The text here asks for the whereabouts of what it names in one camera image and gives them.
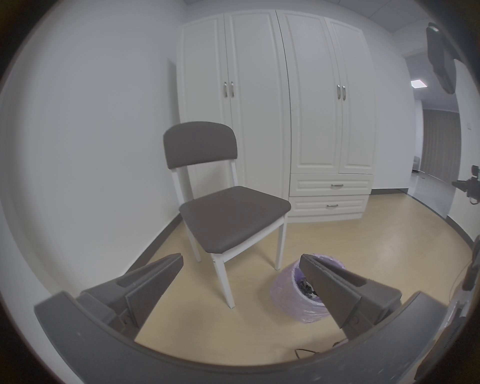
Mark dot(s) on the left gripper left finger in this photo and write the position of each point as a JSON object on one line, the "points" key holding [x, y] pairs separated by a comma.
{"points": [[142, 292]]}

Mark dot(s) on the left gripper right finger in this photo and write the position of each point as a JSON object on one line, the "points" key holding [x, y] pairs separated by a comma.
{"points": [[345, 300]]}

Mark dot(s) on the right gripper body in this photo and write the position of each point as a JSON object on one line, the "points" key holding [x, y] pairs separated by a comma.
{"points": [[474, 193]]}

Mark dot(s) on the black and white plastic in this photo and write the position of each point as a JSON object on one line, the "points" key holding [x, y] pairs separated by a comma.
{"points": [[307, 288]]}

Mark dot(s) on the purple plastic bag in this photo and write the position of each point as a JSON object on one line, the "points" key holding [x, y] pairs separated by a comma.
{"points": [[300, 313]]}

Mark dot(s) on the white trash bin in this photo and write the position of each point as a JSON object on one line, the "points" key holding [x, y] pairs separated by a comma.
{"points": [[287, 288]]}

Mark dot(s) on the grey curtain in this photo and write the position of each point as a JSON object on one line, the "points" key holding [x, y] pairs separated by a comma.
{"points": [[440, 150]]}

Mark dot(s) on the white chair with grey cushions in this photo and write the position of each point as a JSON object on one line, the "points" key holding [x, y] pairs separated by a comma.
{"points": [[232, 217]]}

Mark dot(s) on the white ceiling light panel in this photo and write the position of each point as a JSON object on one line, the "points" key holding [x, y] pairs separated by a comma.
{"points": [[419, 84]]}

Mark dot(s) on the white wardrobe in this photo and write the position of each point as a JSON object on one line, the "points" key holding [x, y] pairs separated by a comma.
{"points": [[318, 112]]}

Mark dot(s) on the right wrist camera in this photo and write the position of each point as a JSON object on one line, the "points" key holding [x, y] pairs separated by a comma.
{"points": [[475, 171]]}

